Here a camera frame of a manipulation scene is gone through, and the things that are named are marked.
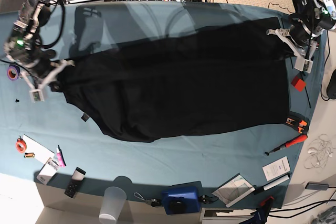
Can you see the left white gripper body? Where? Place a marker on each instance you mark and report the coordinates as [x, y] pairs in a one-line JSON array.
[[304, 54]]

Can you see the black white marker pen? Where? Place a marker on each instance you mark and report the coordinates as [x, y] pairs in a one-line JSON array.
[[270, 185]]

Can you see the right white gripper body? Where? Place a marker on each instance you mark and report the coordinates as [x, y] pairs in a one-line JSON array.
[[38, 85]]

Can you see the thin black rod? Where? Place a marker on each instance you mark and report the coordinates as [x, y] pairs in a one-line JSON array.
[[302, 77]]

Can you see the blue camera box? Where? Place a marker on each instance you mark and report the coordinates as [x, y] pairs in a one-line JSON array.
[[180, 200]]

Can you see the black t-shirt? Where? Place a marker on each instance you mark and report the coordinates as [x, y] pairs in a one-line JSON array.
[[217, 80]]

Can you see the folded map booklet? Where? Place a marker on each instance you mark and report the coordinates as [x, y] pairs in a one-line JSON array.
[[234, 190]]

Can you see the white paper sheet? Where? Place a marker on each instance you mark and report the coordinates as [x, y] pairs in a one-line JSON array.
[[41, 153]]

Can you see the orange black utility knife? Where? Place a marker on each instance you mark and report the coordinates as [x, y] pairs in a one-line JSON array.
[[297, 124]]

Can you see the translucent plastic cup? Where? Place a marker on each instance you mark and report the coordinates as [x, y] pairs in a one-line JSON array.
[[113, 201]]

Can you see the pink glue tube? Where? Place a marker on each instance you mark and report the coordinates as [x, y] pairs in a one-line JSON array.
[[60, 158]]

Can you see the white printed card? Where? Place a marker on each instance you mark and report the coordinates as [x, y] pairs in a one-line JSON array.
[[276, 169]]

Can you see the white packaged card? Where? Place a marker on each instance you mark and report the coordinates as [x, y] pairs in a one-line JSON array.
[[49, 169]]

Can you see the teal table cloth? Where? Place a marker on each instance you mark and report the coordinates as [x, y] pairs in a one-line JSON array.
[[148, 168]]

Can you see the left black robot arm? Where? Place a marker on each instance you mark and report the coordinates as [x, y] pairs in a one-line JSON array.
[[310, 19]]

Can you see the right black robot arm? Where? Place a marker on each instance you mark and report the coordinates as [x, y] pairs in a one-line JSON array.
[[28, 58]]

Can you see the metal carabiner keyring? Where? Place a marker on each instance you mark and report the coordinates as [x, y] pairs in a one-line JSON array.
[[149, 201]]

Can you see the small brass battery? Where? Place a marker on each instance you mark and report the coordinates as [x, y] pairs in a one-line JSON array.
[[29, 155]]

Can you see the purple tape roll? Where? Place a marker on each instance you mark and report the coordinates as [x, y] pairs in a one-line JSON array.
[[13, 72]]

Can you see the orange tape roll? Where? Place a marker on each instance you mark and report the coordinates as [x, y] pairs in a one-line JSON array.
[[21, 145]]

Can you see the red cube block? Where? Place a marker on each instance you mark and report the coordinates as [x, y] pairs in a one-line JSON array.
[[298, 83]]

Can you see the black white remote control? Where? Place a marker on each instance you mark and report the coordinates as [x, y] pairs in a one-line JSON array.
[[75, 182]]

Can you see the orange black screwdriver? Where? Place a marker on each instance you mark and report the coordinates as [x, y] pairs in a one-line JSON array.
[[299, 139]]

